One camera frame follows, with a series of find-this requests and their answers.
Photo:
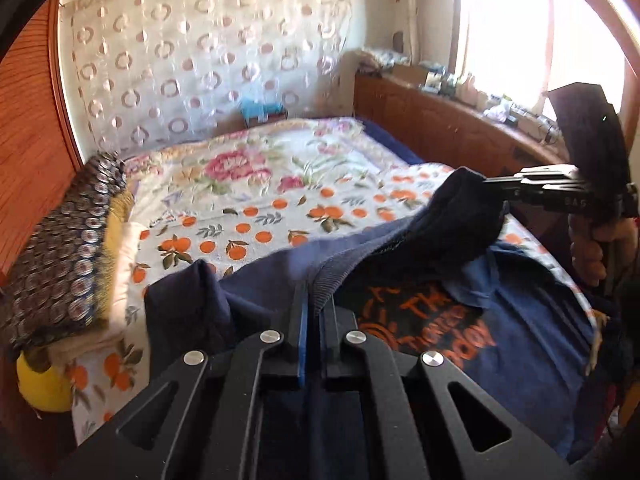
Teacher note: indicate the wooden slatted wardrobe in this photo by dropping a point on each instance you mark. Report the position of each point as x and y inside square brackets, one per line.
[30, 150]

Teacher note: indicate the cardboard box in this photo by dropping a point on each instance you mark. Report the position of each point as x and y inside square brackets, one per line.
[410, 74]

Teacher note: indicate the person's right hand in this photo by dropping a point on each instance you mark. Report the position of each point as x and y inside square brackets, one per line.
[587, 255]

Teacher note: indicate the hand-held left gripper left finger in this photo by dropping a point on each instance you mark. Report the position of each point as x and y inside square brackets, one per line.
[300, 345]

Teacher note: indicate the window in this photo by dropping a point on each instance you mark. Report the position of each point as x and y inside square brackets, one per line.
[510, 30]

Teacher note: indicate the circle print sheer curtain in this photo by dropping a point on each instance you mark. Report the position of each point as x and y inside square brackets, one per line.
[200, 50]

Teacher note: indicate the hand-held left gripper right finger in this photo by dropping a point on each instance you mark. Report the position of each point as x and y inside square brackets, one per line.
[332, 345]

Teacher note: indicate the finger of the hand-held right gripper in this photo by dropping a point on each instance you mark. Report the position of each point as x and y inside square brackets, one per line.
[505, 186]

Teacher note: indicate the navy printed t-shirt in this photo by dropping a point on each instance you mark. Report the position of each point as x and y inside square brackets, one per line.
[430, 260]

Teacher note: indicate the cream window curtain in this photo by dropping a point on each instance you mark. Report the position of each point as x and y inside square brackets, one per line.
[400, 5]

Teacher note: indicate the beige folded cloth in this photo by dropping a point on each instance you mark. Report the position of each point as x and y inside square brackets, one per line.
[120, 285]

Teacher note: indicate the floral blanket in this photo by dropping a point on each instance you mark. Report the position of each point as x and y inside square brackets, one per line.
[260, 170]

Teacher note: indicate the navy bed cover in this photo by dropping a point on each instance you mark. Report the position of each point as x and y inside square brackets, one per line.
[392, 142]

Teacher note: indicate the orange fruit print sheet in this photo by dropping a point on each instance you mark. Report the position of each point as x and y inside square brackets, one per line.
[250, 235]

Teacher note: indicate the yellow plush toy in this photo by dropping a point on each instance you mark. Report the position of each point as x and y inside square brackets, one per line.
[42, 385]

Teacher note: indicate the blue box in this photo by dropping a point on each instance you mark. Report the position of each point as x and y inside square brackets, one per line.
[262, 110]

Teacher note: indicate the dark patterned folded cloth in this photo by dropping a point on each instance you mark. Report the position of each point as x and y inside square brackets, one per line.
[60, 250]

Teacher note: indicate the wooden side cabinet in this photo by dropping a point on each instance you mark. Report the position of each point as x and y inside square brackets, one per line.
[430, 115]

